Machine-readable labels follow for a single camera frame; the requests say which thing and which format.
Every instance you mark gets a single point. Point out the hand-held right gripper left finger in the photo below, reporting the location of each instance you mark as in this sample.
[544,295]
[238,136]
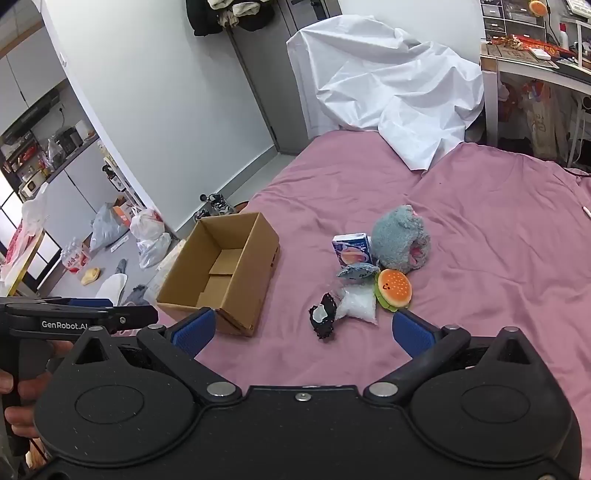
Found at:
[194,330]

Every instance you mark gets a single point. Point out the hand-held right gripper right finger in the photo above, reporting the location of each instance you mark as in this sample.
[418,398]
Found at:
[412,330]

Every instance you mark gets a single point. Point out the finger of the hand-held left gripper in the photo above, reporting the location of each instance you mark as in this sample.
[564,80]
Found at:
[92,302]

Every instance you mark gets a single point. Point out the burger plush toy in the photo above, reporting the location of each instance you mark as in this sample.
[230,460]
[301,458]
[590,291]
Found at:
[395,287]

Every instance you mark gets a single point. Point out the clear bag of white pellets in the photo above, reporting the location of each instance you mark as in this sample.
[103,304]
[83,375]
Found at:
[358,307]

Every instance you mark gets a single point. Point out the brown cardboard box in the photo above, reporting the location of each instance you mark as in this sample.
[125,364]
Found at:
[226,270]

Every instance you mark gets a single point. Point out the small grey pouch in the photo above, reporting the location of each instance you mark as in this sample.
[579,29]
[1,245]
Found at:
[358,272]

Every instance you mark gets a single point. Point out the grey plush toy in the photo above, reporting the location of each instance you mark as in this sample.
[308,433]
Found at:
[397,230]

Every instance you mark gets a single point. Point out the blue snack packet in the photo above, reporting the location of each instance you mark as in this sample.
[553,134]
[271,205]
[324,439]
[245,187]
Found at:
[351,250]

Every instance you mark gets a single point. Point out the person's left hand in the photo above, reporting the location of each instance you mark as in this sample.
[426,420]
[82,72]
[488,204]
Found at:
[39,369]

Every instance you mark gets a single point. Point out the yellow slipper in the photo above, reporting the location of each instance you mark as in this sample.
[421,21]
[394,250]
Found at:
[90,276]

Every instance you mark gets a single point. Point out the grey slipper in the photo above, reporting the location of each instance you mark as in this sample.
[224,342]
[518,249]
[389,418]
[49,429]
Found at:
[121,266]

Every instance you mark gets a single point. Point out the pack of water bottles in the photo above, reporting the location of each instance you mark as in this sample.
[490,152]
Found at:
[75,258]

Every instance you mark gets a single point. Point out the white foam tray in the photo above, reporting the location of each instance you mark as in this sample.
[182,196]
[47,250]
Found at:
[170,263]

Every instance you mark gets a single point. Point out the grey plastic bag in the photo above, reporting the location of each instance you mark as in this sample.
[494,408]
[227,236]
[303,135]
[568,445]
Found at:
[106,230]

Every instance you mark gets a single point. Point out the red and white bag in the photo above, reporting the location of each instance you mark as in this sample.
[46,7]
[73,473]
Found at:
[13,251]

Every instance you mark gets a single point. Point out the clear plastic bag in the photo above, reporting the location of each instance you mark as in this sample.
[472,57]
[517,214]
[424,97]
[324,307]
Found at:
[154,251]

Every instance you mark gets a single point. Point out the orange box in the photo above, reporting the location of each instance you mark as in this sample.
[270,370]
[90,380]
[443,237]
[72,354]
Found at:
[122,213]

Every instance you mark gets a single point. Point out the white red-printed plastic bag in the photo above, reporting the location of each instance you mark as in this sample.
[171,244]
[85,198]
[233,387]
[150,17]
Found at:
[147,224]

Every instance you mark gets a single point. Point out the grey sneaker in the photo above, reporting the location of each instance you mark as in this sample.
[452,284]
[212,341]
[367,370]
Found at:
[222,204]
[202,215]

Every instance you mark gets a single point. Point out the pink bed sheet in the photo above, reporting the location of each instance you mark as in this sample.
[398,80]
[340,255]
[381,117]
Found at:
[485,230]

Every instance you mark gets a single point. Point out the black kitchen appliance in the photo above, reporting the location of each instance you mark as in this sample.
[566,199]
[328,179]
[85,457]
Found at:
[69,140]

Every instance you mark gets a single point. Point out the white desk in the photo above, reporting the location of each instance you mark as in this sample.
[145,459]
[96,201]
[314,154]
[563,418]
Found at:
[490,101]

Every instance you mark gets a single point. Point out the beige tote bag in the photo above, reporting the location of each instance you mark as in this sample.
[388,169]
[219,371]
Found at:
[545,124]

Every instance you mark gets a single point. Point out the white sheet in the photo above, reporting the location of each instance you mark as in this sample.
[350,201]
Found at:
[369,83]

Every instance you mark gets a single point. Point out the grey door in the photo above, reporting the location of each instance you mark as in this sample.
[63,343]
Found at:
[277,69]

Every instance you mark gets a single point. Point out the dark hanging clothes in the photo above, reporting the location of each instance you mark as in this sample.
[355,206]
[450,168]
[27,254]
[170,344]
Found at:
[207,21]

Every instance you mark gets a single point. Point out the white bottle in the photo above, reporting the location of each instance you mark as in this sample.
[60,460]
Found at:
[563,37]

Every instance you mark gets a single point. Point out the small burger plush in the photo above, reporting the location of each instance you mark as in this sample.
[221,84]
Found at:
[538,8]

